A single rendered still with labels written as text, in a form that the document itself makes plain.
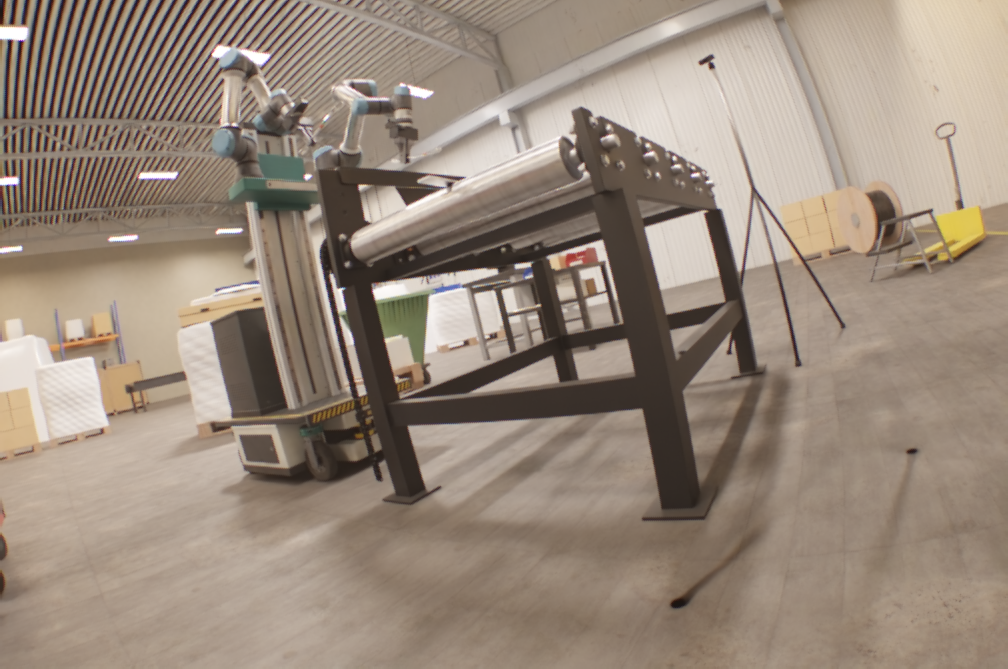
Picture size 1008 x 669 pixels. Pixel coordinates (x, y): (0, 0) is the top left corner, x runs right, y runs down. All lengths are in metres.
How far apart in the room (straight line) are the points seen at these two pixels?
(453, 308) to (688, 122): 7.07
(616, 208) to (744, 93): 11.11
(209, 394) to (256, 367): 2.56
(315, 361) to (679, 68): 11.27
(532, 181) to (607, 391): 0.52
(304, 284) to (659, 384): 1.95
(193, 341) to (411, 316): 2.17
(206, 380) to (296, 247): 2.66
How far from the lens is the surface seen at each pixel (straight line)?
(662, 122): 12.36
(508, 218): 1.55
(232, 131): 2.31
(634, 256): 1.05
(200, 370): 5.03
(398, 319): 4.55
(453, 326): 8.77
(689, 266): 11.98
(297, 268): 2.60
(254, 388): 2.48
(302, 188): 2.46
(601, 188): 1.04
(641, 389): 1.10
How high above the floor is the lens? 0.56
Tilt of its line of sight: 2 degrees up
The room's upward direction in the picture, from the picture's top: 14 degrees counter-clockwise
